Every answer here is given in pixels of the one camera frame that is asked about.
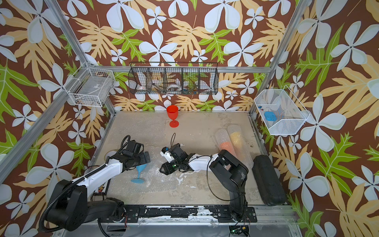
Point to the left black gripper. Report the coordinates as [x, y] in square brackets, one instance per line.
[144, 158]

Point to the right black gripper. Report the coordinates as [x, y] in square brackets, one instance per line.
[166, 167]

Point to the blue wine glass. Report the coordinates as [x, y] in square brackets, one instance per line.
[139, 169]

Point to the bubble orange glass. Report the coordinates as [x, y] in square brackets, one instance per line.
[224, 142]

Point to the red wine glass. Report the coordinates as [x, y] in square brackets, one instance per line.
[173, 112]

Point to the bubble blue glass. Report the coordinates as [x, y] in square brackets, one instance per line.
[154, 180]

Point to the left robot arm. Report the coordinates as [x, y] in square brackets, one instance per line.
[69, 206]

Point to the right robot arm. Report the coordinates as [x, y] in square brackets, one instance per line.
[231, 173]

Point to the bubble wrapped yellow glass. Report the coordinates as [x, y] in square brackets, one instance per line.
[240, 145]

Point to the yellow tape roll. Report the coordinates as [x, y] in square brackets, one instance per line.
[110, 154]

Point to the white tape roll in basket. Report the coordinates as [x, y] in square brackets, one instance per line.
[173, 87]

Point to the blue object in basket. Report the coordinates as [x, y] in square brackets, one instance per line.
[270, 116]

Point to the black mounting rail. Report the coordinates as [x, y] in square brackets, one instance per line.
[215, 213]

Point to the white wire basket left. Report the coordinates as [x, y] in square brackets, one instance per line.
[90, 87]

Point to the black wire basket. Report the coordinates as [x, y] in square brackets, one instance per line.
[153, 78]

